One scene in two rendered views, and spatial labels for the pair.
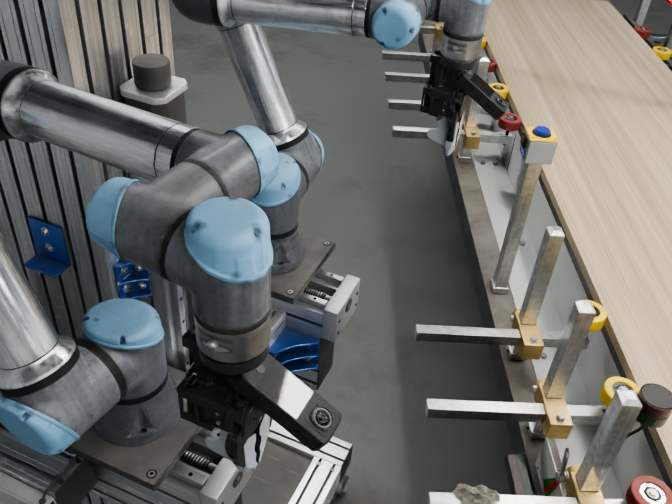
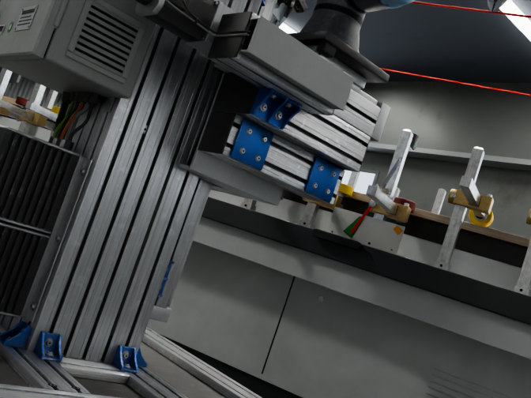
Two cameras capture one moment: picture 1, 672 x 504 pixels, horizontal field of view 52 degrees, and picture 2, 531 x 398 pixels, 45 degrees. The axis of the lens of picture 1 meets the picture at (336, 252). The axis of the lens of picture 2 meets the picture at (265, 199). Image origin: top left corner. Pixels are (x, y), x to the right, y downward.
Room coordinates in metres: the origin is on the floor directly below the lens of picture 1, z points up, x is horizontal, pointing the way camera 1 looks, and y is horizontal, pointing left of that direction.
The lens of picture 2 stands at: (0.08, 1.59, 0.56)
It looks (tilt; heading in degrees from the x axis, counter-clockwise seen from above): 5 degrees up; 299
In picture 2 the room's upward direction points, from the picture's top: 19 degrees clockwise
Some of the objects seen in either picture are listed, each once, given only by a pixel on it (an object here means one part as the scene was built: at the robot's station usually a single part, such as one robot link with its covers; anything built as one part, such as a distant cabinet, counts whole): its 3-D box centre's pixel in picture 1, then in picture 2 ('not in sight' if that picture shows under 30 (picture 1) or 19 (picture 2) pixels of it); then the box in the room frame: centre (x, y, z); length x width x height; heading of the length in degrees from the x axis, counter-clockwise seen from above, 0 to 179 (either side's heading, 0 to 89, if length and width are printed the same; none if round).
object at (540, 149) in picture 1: (537, 146); not in sight; (1.56, -0.49, 1.18); 0.07 x 0.07 x 0.08; 3
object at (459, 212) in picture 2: not in sight; (457, 215); (0.55, -0.53, 0.89); 0.04 x 0.04 x 0.48; 3
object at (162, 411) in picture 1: (135, 391); (331, 35); (0.76, 0.32, 1.09); 0.15 x 0.15 x 0.10
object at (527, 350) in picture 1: (526, 333); not in sight; (1.28, -0.50, 0.80); 0.14 x 0.06 x 0.05; 3
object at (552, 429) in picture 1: (551, 407); (321, 198); (1.03, -0.51, 0.82); 0.14 x 0.06 x 0.05; 3
